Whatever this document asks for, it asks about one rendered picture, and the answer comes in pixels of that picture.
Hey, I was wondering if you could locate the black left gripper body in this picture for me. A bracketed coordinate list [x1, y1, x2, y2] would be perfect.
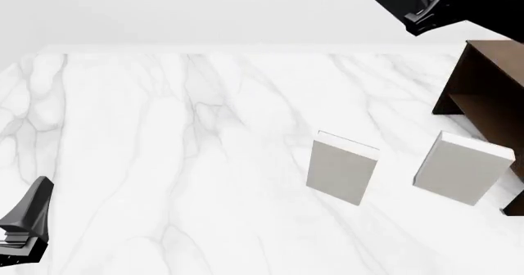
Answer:
[0, 224, 50, 268]

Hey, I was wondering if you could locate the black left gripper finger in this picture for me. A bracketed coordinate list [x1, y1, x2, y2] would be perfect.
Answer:
[0, 175, 55, 245]

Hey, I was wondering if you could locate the grey book with thin spine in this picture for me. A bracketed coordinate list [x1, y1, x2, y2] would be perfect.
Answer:
[305, 129, 381, 206]

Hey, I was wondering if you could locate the grey book with thick spine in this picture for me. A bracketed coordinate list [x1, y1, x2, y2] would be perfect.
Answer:
[412, 129, 516, 208]

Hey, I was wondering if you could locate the dark brown wooden shelf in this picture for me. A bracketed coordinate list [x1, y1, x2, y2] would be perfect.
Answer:
[431, 39, 524, 218]

